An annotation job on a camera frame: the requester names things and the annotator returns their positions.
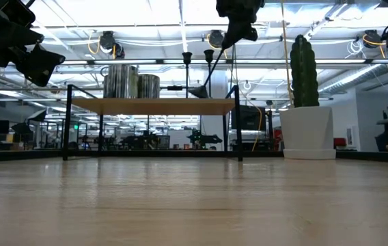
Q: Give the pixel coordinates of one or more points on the white framed wall picture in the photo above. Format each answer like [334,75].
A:
[350,136]

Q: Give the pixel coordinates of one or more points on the black background box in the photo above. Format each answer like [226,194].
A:
[248,118]

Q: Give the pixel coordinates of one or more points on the wooden shelf riser black legs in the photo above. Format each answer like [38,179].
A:
[153,106]

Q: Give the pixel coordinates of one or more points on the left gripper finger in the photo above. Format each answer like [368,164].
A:
[30,36]
[42,66]

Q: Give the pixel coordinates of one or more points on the background robot with green light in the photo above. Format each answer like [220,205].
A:
[202,139]

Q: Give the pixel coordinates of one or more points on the glass jar candle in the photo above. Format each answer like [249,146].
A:
[122,82]
[148,87]

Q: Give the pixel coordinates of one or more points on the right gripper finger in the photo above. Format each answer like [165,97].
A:
[250,30]
[235,29]

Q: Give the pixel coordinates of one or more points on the black softbox lamp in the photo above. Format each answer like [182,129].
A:
[38,115]

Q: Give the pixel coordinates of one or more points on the white building column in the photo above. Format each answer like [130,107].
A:
[214,119]

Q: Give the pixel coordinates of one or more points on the green cactus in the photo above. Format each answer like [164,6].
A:
[304,82]

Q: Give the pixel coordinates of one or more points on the white hexagonal plant pot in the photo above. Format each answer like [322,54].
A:
[308,133]

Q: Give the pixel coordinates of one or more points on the red background box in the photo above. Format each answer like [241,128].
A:
[339,142]
[277,136]

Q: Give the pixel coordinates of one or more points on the black aluminium frame rails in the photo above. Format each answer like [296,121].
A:
[9,156]
[375,157]

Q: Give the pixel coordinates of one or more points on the black background workstation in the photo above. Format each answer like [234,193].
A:
[146,141]

